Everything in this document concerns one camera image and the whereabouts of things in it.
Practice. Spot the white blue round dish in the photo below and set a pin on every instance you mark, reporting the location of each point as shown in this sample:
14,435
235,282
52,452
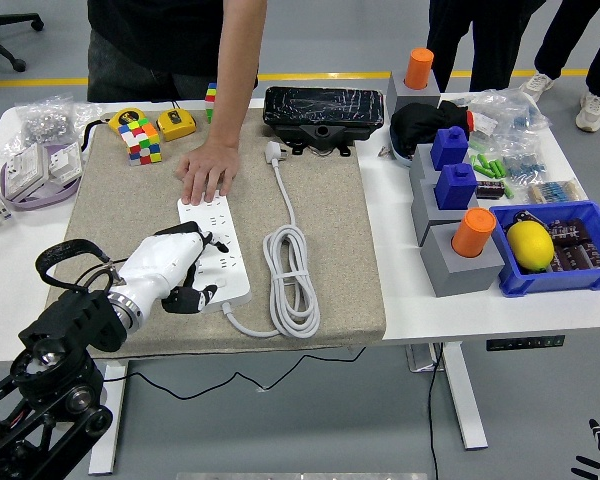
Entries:
402,159

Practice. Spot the grey-brown mat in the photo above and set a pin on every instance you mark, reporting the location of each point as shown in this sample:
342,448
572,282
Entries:
340,250

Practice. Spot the colourful puzzle cube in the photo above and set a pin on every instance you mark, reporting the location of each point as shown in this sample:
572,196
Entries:
210,102
140,142

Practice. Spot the large clear bag of resistors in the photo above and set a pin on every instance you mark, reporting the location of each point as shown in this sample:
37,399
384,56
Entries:
515,112

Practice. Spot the white socket box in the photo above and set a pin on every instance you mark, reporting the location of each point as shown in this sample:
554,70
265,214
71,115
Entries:
25,170
66,160

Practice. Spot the black table control panel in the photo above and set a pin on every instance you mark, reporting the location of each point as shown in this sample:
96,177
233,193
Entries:
525,343

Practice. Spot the black office chair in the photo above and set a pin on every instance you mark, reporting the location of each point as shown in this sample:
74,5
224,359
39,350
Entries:
36,22

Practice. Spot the clear bag of tan resistors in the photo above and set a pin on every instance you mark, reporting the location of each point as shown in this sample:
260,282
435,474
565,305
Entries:
555,191

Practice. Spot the person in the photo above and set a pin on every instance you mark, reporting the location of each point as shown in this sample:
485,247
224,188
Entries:
155,40
565,40
480,40

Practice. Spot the dark brown capacitor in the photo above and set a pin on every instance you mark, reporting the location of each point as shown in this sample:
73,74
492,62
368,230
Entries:
580,257
570,231

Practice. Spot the clear bag of metal nuts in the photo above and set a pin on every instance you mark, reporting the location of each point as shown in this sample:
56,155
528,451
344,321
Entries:
45,125

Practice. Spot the clear bag of blue resistors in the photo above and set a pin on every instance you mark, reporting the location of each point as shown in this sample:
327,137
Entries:
525,162

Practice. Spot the grey square block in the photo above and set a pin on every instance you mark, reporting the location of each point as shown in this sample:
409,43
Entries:
425,210
412,97
460,277
420,162

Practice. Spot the black film-wrapped device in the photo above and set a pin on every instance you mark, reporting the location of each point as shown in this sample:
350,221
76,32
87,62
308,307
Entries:
325,107

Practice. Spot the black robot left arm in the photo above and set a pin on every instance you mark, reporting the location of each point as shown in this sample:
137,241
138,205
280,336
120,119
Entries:
70,320

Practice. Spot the small green cylinder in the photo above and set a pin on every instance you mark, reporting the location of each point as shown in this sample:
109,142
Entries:
486,165
475,164
498,169
508,189

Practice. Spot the small black clip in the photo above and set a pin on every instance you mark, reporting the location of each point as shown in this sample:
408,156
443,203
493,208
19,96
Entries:
522,217

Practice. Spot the black cloth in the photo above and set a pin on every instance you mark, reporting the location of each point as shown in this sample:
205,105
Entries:
425,122

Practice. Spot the red white labelled item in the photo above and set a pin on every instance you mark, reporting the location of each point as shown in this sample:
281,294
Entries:
482,124

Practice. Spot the dark printed capacitor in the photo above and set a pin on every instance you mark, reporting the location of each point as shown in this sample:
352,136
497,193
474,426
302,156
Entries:
490,190

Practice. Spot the grey under-table box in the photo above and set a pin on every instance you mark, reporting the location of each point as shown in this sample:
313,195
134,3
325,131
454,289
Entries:
420,360

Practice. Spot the blue plastic bin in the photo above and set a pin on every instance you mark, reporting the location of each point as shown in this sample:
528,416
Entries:
555,284

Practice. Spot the yellow lemon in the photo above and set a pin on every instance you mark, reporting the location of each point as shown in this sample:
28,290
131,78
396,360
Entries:
530,247

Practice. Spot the square yellow tape measure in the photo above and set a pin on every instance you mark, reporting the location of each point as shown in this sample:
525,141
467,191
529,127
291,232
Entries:
177,127

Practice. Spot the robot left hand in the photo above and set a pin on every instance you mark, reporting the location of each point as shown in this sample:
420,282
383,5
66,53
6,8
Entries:
155,265

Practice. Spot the white power strip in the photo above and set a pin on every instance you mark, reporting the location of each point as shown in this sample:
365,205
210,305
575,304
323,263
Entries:
230,280

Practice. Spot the round yellow tape measure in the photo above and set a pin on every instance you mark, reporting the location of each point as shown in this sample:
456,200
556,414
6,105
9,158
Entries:
125,116

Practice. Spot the white table leg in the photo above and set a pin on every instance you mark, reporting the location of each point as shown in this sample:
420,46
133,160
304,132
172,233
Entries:
462,400
105,457

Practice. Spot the orange cylinder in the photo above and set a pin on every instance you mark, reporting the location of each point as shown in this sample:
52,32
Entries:
472,232
420,67

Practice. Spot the person's left hand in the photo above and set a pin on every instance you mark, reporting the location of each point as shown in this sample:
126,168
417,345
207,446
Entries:
210,167

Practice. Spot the purple tray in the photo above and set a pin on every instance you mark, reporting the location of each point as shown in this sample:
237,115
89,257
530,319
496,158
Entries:
35,202

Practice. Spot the blue block with knob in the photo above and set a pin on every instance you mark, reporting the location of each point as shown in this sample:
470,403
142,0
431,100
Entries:
449,147
455,187

